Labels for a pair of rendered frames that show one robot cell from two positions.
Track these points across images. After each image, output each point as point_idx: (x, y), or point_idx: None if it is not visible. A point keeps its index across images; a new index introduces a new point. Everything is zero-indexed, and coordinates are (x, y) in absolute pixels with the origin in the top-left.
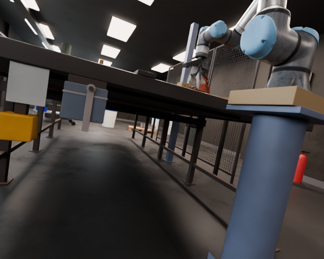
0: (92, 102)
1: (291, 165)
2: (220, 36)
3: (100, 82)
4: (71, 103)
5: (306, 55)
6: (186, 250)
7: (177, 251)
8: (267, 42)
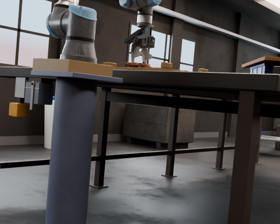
0: (33, 91)
1: (56, 116)
2: (125, 6)
3: (38, 79)
4: (27, 94)
5: (67, 26)
6: None
7: None
8: (48, 30)
